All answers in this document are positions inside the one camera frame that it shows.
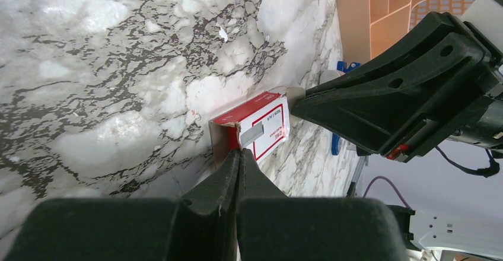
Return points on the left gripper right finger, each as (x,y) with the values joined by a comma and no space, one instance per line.
(273,226)

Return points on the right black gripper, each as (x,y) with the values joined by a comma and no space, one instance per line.
(443,80)

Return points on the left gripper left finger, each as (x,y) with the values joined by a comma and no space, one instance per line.
(195,226)

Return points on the red white staple box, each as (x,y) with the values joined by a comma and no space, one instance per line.
(259,124)

